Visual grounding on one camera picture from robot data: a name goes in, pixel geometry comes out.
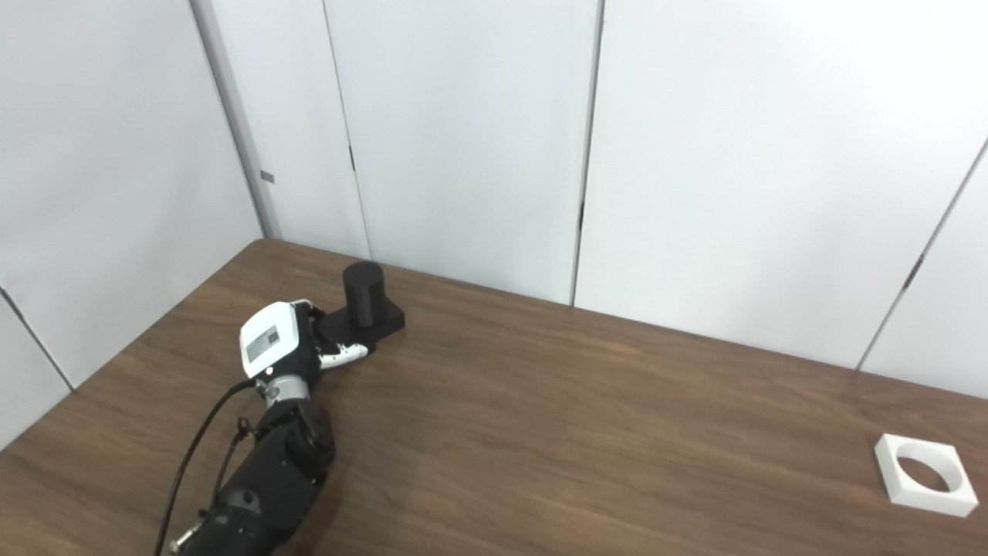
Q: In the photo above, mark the grey wall corner post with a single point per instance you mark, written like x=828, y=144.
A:
x=235, y=116

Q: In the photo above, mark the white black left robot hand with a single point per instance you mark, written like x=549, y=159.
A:
x=270, y=340

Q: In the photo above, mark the white square piece with hole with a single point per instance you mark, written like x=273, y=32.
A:
x=888, y=467

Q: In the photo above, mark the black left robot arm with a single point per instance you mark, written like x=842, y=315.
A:
x=274, y=479

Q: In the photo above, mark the black peg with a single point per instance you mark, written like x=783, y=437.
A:
x=364, y=297

